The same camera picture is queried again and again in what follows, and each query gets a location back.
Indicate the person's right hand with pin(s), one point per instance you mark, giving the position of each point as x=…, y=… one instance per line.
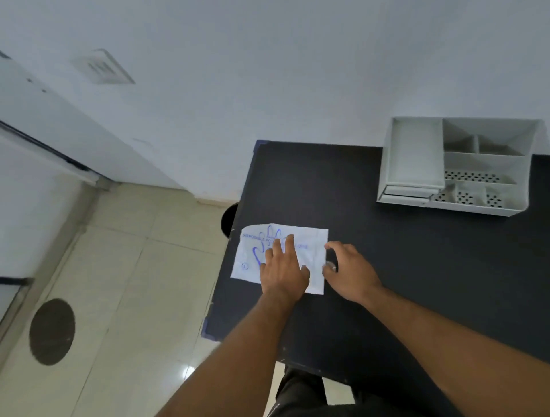
x=354, y=275

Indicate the person's left hand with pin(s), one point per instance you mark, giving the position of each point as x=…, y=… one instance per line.
x=283, y=275

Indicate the person's left little finger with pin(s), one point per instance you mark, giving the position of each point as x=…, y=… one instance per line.
x=262, y=271

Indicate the person's left middle finger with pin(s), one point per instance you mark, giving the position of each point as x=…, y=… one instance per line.
x=278, y=249

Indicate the person's right thumb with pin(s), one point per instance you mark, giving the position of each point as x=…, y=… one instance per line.
x=329, y=271

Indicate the person's left thumb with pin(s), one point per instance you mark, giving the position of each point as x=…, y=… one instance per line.
x=304, y=274

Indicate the white glove packet blue print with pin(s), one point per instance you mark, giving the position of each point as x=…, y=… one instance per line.
x=251, y=257

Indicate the person's left forearm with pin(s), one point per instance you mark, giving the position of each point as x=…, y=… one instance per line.
x=232, y=361

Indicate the person's right forearm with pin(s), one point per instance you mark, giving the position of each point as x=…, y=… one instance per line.
x=455, y=348

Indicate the black round stool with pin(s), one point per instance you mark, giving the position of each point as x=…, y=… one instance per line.
x=227, y=220

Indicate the blue table corner guard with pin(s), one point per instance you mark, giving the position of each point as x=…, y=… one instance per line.
x=258, y=144
x=207, y=331

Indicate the black trousers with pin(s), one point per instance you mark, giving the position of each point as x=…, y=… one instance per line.
x=300, y=395

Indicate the white compartment organizer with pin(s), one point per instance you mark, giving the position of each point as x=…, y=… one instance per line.
x=481, y=172

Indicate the dark round floor cover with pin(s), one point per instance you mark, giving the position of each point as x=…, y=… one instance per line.
x=52, y=331

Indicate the white door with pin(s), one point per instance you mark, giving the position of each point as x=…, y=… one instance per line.
x=38, y=206

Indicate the white wall vent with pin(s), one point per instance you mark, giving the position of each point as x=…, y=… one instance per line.
x=103, y=67

